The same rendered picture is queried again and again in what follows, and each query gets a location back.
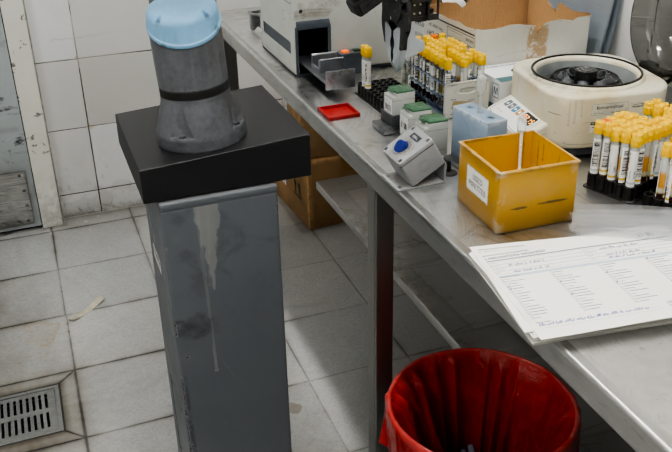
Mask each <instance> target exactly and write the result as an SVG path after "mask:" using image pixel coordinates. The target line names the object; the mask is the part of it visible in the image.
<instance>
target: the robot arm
mask: <svg viewBox="0 0 672 452"><path fill-rule="evenodd" d="M439 2H440V0H437V13H434V8H431V7H430V4H432V0H346V4H347V6H348V8H349V10H350V11H351V12H352V13H353V14H355V15H357V16H359V17H362V16H364V15H365V14H367V13H368V12H369V11H371V10H372V9H373V8H375V7H376V6H378V5H379V4H380V3H382V29H383V36H384V42H385V44H386V49H387V53H388V56H389V60H390V63H391V64H392V66H393V68H394V70H395V71H397V72H400V71H401V69H402V67H403V64H404V61H405V59H406V58H408V57H411V56H413V55H415V54H418V53H420V52H422V51H423V50H424V48H425V42H424V41H423V40H421V39H418V38H416V36H415V27H414V26H413V25H412V24H411V22H413V21H415V22H424V21H430V20H438V19H439ZM433 13H434V14H433ZM146 30H147V33H148V35H149V39H150V44H151V50H152V55H153V60H154V66H155V71H156V77H157V82H158V87H159V93H160V107H159V114H158V120H157V127H156V135H157V140H158V145H159V146H160V147H161V148H162V149H164V150H166V151H168V152H172V153H178V154H200V153H207V152H212V151H216V150H220V149H223V148H226V147H229V146H231V145H233V144H235V143H237V142H238V141H240V140H241V139H242V138H243V137H244V136H245V135H246V131H247V130H246V123H245V118H244V116H243V114H242V112H241V110H240V108H239V106H238V104H237V102H236V100H235V98H234V96H233V94H232V92H231V89H230V85H229V78H228V70H227V63H226V56H225V49H224V42H223V35H222V28H221V14H220V11H219V9H218V5H217V1H216V0H149V6H148V8H147V10H146Z"/></svg>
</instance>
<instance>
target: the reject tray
mask: <svg viewBox="0 0 672 452"><path fill-rule="evenodd" d="M317 111H318V112H319V113H320V114H321V115H323V116H324V117H325V118H326V119H327V120H328V121H335V120H341V119H348V118H354V117H360V112H359V111H357V110H356V109H355V108H354V107H353V106H351V105H350V104H349V103H342V104H335V105H328V106H322V107H317Z"/></svg>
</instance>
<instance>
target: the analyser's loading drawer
mask: <svg viewBox="0 0 672 452"><path fill-rule="evenodd" d="M299 63H300V64H301V65H303V66H304V67H305V68H306V69H307V70H309V71H310V72H311V73H312V74H313V75H315V76H316V77H317V78H318V79H319V80H321V81H322V82H323V83H324V84H325V90H326V91H328V90H335V89H342V88H349V87H355V68H349V69H344V68H343V57H336V51H330V52H322V53H315V54H310V55H302V56H299Z"/></svg>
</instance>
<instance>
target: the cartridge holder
mask: <svg viewBox="0 0 672 452"><path fill-rule="evenodd" d="M372 126H373V127H374V128H375V129H377V130H378V131H379V132H381V133H382V134H383V135H385V136H386V135H391V134H394V133H400V115H394V116H393V115H391V114H390V113H389V112H387V111H386V110H384V108H383V109H381V119H378V120H372Z"/></svg>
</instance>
